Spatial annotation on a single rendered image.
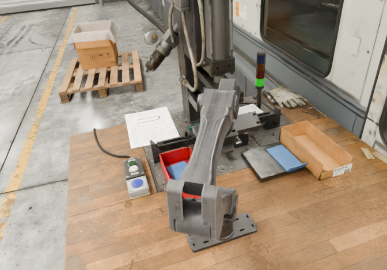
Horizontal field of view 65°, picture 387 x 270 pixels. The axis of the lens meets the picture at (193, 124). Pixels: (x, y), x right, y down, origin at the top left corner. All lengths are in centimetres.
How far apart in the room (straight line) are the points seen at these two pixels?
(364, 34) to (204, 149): 100
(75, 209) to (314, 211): 76
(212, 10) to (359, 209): 75
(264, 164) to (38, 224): 177
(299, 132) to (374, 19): 50
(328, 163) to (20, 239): 198
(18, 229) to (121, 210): 154
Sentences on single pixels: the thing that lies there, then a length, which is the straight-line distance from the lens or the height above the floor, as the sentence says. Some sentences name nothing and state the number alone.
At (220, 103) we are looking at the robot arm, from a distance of 64.
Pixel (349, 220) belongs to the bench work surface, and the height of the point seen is 90.
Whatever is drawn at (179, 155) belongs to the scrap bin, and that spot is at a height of 93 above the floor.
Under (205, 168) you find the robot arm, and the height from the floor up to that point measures 128.
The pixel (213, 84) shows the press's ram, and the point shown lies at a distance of 108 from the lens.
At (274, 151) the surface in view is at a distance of 119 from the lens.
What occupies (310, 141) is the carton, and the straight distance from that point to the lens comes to 129.
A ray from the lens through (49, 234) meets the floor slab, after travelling 237.
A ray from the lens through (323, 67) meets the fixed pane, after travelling 166.
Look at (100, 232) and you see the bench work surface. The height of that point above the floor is 90.
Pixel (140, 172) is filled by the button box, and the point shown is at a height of 93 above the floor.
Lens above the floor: 164
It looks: 32 degrees down
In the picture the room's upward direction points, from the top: 5 degrees counter-clockwise
